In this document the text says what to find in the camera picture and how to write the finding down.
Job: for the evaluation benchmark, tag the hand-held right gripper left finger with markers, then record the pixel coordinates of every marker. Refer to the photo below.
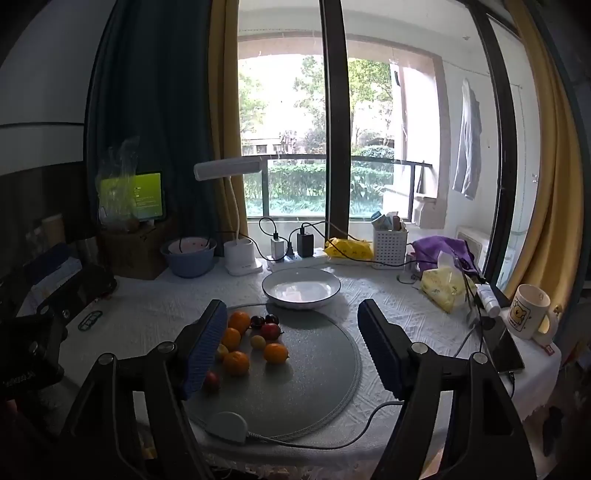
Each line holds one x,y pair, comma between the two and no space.
205,350

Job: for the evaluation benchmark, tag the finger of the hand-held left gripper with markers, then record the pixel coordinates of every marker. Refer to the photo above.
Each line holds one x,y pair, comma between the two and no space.
46,323

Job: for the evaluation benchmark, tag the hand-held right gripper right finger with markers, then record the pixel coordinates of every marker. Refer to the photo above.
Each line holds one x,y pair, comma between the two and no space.
381,350

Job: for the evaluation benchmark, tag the orange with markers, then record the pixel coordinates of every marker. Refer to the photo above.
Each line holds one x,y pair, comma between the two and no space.
231,339
276,353
236,362
239,321

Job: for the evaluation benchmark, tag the small red fruit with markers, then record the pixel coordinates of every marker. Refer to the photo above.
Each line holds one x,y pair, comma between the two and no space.
271,330
212,381

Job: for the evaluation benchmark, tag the dark red cherry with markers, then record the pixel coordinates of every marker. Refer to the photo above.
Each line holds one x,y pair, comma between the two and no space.
257,321
272,318

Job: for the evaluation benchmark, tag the white plate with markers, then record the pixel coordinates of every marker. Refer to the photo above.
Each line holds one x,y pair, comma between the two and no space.
302,288

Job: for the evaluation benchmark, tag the blue and white box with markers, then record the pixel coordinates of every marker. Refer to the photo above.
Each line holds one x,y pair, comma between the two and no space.
51,270

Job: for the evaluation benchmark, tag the black round container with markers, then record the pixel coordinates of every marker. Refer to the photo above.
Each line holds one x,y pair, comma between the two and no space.
92,281

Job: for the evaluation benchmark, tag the white textured tablecloth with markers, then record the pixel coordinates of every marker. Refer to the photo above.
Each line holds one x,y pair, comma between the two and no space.
152,318

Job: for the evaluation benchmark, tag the round grey placemat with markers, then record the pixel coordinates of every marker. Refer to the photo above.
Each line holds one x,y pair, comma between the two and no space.
314,369

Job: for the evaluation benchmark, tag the white round puck device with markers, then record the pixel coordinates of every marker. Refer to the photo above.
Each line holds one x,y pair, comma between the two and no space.
226,427

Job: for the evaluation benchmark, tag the blue bowl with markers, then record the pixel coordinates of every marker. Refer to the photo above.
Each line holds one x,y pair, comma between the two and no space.
189,265

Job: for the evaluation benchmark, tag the yellow tissue pack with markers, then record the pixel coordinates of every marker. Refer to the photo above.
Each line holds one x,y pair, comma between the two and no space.
443,288

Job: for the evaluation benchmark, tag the tan lidded jar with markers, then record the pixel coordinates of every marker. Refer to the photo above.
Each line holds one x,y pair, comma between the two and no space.
53,228

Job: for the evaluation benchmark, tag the white desk lamp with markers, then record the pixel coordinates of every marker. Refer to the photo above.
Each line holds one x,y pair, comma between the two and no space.
242,258

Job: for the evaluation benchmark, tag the white plastic basket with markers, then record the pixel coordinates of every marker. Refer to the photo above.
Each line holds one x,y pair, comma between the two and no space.
390,247

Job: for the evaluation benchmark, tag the yellow wipes pack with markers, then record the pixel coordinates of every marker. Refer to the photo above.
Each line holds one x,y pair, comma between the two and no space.
348,249

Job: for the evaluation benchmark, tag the pink bowl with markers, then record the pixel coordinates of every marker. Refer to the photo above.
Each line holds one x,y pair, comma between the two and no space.
187,244

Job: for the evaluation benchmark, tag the cardboard box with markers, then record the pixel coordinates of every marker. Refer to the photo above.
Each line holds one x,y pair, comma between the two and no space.
134,251

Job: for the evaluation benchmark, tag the purple cloth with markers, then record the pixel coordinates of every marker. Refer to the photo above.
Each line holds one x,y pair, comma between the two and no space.
438,251

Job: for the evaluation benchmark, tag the small white bottle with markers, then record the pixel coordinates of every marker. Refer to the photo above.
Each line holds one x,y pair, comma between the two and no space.
488,297

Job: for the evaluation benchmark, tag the white power strip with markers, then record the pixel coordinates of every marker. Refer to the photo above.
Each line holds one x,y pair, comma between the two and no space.
295,264

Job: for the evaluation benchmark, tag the dark phone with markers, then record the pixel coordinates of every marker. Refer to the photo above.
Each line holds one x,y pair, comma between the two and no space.
503,346

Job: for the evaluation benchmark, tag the white charger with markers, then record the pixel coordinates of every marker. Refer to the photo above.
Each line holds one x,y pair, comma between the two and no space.
277,248

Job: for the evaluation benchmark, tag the brown packet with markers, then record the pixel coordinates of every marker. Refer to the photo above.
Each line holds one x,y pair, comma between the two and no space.
400,224

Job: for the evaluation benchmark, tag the printed packet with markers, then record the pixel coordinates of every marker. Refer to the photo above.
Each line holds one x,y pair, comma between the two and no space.
389,221

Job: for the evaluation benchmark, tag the black charger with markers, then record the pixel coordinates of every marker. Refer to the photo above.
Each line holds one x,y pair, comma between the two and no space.
304,244

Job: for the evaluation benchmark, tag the white air conditioner unit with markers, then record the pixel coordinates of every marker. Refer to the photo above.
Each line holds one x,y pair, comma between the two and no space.
473,240

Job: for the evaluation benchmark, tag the white mug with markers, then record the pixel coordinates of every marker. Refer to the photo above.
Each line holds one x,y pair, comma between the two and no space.
526,314

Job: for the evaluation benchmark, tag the clear plastic bag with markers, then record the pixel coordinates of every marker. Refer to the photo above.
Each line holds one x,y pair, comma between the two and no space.
117,184

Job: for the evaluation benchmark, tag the tablet with green screen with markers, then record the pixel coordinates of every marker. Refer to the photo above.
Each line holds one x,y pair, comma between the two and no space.
148,194

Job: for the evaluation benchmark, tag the dark balcony railing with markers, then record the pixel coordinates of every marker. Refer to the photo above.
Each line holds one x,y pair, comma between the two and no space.
369,161

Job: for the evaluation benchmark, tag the grey hanging garment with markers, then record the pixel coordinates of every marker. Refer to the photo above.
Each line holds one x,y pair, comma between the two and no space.
468,143

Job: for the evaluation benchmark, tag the yellow curtain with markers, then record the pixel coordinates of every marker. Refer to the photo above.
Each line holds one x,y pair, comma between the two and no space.
554,184
224,115

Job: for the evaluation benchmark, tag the teal curtain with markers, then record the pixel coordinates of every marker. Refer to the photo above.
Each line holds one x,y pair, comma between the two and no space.
152,92

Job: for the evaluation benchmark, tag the dark window frame post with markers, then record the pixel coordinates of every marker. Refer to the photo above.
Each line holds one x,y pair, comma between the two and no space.
334,115

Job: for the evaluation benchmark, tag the dark door frame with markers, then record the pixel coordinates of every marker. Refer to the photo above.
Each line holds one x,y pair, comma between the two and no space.
498,138

